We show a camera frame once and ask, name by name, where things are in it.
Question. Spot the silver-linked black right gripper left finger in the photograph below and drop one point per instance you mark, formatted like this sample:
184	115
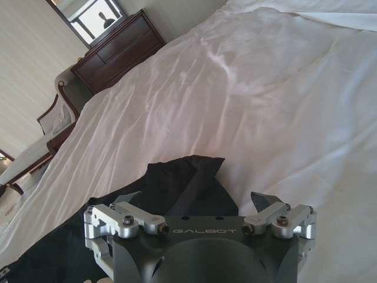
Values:
126	213

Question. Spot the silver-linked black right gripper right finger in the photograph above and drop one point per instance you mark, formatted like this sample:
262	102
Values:
274	213

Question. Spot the black garment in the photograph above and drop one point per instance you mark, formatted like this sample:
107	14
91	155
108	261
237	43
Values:
182	182

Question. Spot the white duvet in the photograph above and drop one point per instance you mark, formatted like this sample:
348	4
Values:
235	103

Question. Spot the white printed cushion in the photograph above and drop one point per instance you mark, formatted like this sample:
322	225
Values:
9	206

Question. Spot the white upholstered wood armchair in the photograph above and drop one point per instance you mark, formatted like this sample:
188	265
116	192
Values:
60	109

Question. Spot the dark wood nightstand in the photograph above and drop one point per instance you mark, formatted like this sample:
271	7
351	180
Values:
117	50

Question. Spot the dark framed mirror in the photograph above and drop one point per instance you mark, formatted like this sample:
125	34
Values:
88	20

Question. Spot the white pillow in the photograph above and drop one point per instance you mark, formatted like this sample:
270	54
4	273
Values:
338	14

